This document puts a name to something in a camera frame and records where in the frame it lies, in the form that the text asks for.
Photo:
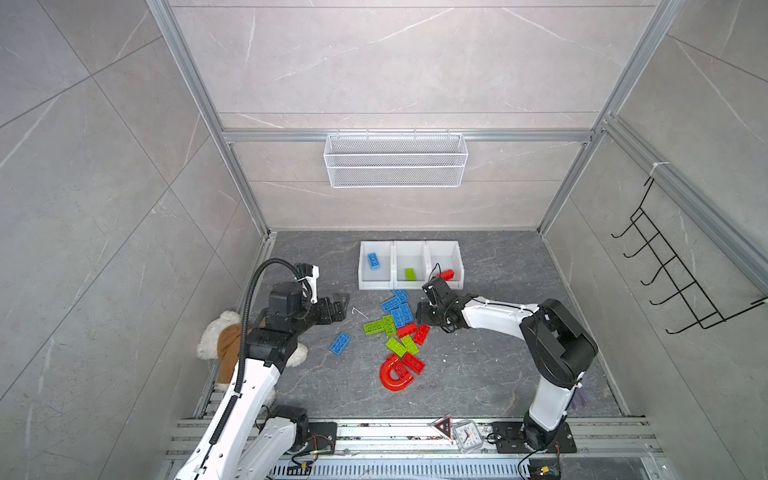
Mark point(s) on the red lego brick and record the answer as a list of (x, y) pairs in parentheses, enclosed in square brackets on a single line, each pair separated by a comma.
[(447, 275), (413, 363), (407, 330), (421, 335)]

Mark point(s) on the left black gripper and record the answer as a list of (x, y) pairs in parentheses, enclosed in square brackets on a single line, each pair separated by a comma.
[(326, 317)]

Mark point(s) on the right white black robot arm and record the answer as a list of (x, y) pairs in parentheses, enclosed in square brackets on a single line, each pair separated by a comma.
[(559, 345)]

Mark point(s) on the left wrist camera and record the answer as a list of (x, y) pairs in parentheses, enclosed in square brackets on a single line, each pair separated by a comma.
[(308, 276)]

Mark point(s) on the black wire hook rack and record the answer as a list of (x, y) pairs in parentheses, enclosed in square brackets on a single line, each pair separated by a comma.
[(683, 282)]

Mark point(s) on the lone blue lego brick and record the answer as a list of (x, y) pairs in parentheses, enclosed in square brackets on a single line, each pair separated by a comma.
[(340, 344)]

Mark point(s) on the right white storage bin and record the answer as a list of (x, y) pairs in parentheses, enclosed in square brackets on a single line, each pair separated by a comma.
[(445, 255)]

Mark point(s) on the red horseshoe magnet toy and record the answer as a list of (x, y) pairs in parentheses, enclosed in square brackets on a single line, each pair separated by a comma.
[(394, 374)]

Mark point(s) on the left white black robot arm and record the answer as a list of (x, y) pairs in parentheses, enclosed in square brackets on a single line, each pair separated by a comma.
[(265, 348)]

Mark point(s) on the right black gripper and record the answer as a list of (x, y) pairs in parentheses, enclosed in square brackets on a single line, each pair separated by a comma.
[(421, 314)]

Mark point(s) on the red triangle sign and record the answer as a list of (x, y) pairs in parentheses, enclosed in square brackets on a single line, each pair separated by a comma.
[(443, 426)]

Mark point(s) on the left white storage bin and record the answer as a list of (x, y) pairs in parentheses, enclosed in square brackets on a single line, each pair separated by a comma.
[(381, 279)]

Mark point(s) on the middle white storage bin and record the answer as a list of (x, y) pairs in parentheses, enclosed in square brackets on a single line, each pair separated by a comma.
[(409, 254)]

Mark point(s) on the white storage bin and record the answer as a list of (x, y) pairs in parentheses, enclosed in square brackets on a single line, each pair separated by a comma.
[(409, 254), (445, 255), (381, 279)]

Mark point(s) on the blue lego brick long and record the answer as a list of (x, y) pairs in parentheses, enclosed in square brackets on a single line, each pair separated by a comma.
[(391, 304)]

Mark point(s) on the purple toy fork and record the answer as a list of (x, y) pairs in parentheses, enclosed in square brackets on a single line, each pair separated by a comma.
[(579, 400)]

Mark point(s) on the blue lego brick top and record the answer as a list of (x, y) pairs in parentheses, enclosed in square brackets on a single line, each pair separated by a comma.
[(401, 295)]

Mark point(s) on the small clear clock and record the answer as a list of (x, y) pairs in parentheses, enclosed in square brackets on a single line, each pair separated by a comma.
[(467, 436)]

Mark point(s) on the white wire mesh basket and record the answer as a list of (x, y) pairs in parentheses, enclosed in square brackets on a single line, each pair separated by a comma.
[(395, 160)]

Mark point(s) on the green lego brick long left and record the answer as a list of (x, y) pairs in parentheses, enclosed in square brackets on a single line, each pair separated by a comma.
[(386, 324)]

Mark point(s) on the white brown plush toy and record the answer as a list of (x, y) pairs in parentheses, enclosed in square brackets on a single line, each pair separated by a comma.
[(221, 341)]

